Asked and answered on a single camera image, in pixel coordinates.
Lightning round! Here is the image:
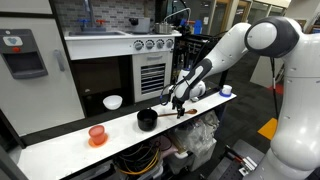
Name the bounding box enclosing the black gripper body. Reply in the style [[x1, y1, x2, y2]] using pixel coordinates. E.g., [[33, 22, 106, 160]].
[[171, 96, 186, 109]]

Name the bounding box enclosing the wooden spoon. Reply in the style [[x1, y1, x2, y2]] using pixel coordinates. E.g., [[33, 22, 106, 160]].
[[156, 108, 198, 118]]

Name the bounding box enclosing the small blue white cup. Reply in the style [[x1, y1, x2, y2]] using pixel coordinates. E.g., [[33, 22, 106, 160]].
[[218, 84, 233, 98]]

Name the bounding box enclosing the orange plastic cup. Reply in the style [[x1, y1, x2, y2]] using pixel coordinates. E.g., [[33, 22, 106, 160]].
[[88, 124, 106, 146]]

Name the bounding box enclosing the clear plastic bag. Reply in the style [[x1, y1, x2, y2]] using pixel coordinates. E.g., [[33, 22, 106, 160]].
[[173, 111, 220, 158]]

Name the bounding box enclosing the pink soft object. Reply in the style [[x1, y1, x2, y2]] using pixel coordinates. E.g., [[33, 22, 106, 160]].
[[155, 134, 179, 158]]

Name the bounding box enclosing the white bowl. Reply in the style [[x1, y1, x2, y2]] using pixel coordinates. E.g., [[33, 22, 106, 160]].
[[102, 94, 123, 111]]

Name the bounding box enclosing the silver toy pot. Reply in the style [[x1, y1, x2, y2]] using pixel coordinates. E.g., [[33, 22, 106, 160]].
[[153, 21, 175, 35]]

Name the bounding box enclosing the blue box on kitchen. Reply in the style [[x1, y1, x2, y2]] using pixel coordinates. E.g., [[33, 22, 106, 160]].
[[179, 18, 204, 36]]

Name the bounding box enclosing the orange round coaster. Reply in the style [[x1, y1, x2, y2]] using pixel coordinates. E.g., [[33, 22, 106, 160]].
[[87, 133, 109, 149]]

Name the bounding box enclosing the grey toy appliance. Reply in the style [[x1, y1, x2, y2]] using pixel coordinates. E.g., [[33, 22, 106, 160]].
[[128, 17, 151, 34]]

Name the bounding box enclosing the toy kitchen faucet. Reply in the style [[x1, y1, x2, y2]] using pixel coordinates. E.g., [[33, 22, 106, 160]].
[[77, 0, 108, 33]]

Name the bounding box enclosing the black camera cable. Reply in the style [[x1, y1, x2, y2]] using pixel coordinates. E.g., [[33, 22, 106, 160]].
[[159, 84, 175, 107]]

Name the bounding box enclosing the black cup with handle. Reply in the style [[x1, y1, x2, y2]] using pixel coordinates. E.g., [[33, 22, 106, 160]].
[[136, 108, 159, 132]]

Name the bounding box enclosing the black metal frame machine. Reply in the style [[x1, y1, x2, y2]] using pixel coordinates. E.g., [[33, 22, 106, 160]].
[[173, 32, 232, 98]]

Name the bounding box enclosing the yellow cable bundle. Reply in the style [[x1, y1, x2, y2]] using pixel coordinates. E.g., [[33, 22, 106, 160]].
[[114, 144, 162, 176]]

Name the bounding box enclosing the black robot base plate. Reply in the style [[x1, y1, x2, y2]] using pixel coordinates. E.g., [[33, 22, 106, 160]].
[[216, 139, 266, 180]]

